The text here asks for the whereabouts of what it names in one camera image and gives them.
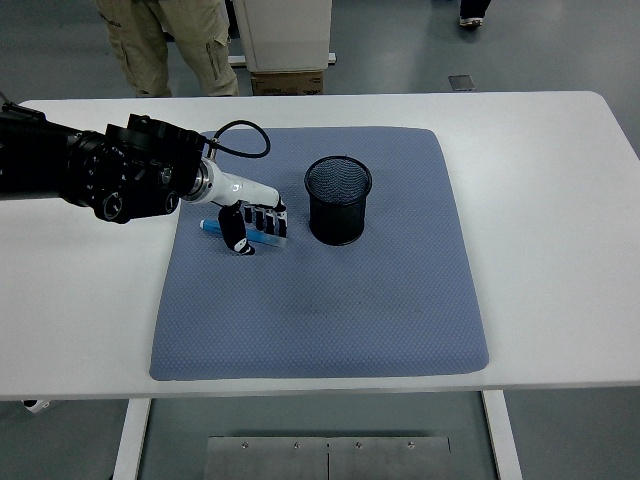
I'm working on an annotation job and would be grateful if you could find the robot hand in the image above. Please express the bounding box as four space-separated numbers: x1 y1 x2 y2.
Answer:
202 160 290 257

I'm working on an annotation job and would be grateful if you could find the blue marker pen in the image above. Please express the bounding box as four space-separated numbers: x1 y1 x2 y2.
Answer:
199 218 291 249

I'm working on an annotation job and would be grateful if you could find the black mesh pen holder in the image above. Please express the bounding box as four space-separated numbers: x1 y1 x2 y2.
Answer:
303 155 374 247

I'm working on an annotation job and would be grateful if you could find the brown cardboard box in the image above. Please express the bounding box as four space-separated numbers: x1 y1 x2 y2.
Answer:
249 69 325 96

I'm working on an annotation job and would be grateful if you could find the blue-grey textured mat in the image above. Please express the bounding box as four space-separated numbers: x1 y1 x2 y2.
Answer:
148 125 490 382

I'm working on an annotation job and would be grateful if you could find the white cabinet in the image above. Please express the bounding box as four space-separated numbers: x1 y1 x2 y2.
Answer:
232 0 337 73

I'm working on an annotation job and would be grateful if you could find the person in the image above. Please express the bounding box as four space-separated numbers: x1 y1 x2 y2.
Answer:
458 0 494 29
94 0 240 99

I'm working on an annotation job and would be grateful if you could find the grey metal plate with screws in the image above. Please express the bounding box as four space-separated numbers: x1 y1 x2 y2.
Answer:
203 436 330 480
327 436 452 480

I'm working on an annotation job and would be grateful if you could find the white table leg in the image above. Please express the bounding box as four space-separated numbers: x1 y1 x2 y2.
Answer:
480 389 524 480
110 398 152 480

